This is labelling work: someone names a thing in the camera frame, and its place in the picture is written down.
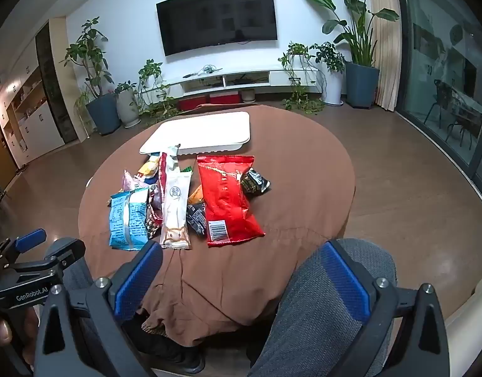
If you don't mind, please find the square dark blue planter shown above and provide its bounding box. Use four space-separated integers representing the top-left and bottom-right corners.
345 62 381 108

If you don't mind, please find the glass sliding door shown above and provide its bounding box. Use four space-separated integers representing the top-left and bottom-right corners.
396 0 482 205

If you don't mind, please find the light blue snack packet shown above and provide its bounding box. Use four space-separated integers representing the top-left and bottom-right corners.
108 187 150 251

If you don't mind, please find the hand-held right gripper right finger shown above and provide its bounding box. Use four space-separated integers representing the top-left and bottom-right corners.
321 239 450 377

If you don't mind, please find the black chair behind glass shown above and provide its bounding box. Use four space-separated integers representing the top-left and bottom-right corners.
433 79 467 134

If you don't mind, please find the white TV console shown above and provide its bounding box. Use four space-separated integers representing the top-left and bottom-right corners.
141 68 318 105

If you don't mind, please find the cream seat edge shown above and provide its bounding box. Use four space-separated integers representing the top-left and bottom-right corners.
441 271 482 377

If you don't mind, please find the white red-striped snack packet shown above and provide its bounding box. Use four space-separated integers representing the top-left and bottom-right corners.
158 144 193 250

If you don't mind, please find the red storage box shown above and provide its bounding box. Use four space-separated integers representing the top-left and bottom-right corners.
209 92 240 105
177 96 208 111

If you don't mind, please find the red and white snack packet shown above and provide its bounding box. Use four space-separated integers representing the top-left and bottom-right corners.
146 198 164 240

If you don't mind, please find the person's left hand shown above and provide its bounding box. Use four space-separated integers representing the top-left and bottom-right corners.
0 308 39 362

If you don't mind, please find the round brown-clothed table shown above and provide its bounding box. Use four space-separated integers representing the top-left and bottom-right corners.
78 104 355 348

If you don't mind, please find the wooden door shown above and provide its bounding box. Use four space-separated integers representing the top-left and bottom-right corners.
0 108 18 189

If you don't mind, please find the pothos plant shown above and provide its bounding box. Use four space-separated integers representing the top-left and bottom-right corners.
137 60 179 118

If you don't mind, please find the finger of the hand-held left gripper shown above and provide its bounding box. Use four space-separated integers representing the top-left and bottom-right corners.
45 237 87 270
0 228 47 268

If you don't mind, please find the large red snack bag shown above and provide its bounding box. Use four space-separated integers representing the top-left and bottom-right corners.
196 155 265 248

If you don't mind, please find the black snack packet gold print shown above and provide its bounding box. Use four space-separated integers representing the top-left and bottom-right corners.
241 167 272 196

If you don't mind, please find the tall leafy plant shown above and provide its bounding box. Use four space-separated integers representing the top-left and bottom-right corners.
60 18 116 100

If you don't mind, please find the grey-white plant pot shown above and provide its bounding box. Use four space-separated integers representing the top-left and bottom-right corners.
115 88 141 128

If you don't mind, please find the large potted plant dark pot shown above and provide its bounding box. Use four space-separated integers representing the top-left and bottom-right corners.
368 0 402 111

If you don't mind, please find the large broad-leaf plant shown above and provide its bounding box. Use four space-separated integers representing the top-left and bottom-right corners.
300 0 400 67

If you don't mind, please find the pink snack packet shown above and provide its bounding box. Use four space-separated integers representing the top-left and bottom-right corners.
121 170 149 195

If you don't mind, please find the round blue-grey plant pot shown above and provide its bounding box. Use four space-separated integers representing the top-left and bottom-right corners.
86 93 122 136

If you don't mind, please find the wall-mounted television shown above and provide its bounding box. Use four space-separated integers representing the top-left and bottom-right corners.
156 0 279 57

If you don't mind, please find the trailing vine plant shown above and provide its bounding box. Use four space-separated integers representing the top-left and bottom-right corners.
280 41 326 115

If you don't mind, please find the black shoe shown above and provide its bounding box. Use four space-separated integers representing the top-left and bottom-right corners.
123 313 206 374

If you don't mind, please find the white foam tray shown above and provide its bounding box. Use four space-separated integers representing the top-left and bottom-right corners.
139 111 252 156

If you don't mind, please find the tall white plant pot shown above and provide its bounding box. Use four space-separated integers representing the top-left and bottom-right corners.
318 61 344 107

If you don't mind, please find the white wall cabinet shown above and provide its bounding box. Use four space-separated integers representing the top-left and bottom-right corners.
0 55 65 169

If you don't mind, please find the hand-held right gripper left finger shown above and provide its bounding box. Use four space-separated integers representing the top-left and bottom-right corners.
33 239 165 377

